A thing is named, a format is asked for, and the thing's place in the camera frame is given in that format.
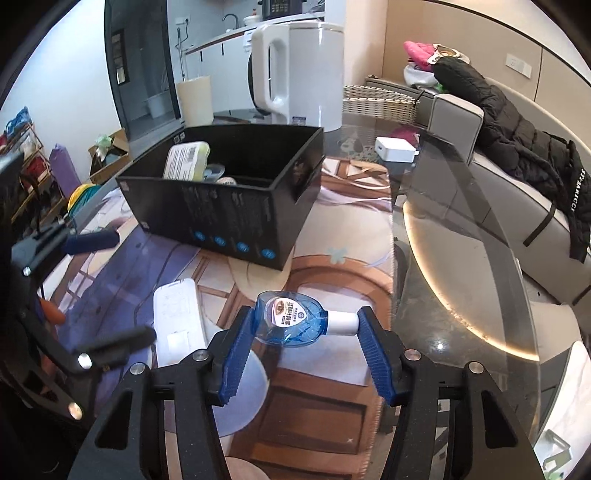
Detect black cardboard box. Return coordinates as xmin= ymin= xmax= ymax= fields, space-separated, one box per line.
xmin=115 ymin=124 xmax=325 ymax=271

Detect white electric kettle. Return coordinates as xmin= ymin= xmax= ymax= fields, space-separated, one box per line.
xmin=250 ymin=22 xmax=345 ymax=133

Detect white wall socket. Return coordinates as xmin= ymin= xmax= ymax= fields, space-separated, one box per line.
xmin=505 ymin=54 xmax=532 ymax=77

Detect patterned cloth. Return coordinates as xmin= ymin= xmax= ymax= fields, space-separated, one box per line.
xmin=429 ymin=44 xmax=472 ymax=65

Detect yellow bag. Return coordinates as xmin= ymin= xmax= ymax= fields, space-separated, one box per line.
xmin=67 ymin=185 xmax=86 ymax=217

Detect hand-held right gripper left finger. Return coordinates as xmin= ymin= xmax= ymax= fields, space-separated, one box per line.
xmin=69 ymin=305 xmax=257 ymax=480

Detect white rectangular case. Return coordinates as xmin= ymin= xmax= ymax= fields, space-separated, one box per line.
xmin=152 ymin=278 xmax=208 ymax=370

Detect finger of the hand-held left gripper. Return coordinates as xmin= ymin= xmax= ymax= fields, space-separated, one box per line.
xmin=65 ymin=327 xmax=156 ymax=374
xmin=10 ymin=217 xmax=119 ymax=278

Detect printed desk mat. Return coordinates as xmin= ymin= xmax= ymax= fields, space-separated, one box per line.
xmin=41 ymin=157 xmax=395 ymax=480

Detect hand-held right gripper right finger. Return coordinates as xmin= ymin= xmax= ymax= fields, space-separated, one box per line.
xmin=355 ymin=305 xmax=546 ymax=480

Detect blue clear bottle white cap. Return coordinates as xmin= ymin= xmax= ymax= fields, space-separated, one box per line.
xmin=254 ymin=291 xmax=358 ymax=347

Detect purple rolled mat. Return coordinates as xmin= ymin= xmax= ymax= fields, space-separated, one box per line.
xmin=48 ymin=144 xmax=81 ymax=197

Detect beige sofa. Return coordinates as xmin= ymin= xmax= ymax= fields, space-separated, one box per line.
xmin=402 ymin=78 xmax=591 ymax=305

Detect floor mop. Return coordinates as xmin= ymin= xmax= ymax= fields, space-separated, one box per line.
xmin=178 ymin=25 xmax=190 ymax=79

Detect green pill case white label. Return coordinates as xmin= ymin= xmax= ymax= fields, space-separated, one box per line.
xmin=163 ymin=141 xmax=211 ymax=182

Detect beige tumbler cup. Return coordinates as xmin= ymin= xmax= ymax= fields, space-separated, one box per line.
xmin=177 ymin=76 xmax=214 ymax=126

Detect open cardboard box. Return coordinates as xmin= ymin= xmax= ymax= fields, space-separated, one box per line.
xmin=89 ymin=129 xmax=132 ymax=178

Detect white power adapter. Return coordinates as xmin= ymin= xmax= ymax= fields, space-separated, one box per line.
xmin=375 ymin=136 xmax=419 ymax=163

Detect kitchen base cabinets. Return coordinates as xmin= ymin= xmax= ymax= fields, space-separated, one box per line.
xmin=185 ymin=30 xmax=254 ymax=123

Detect pink cloth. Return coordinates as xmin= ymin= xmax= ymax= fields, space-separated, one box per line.
xmin=403 ymin=41 xmax=437 ymax=70

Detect black puffer jacket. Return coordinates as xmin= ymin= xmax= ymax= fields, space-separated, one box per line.
xmin=433 ymin=55 xmax=591 ymax=263

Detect shoe rack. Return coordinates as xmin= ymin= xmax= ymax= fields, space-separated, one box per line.
xmin=0 ymin=108 xmax=65 ymax=222

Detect wicker basket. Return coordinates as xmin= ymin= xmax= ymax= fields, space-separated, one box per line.
xmin=343 ymin=85 xmax=423 ymax=125

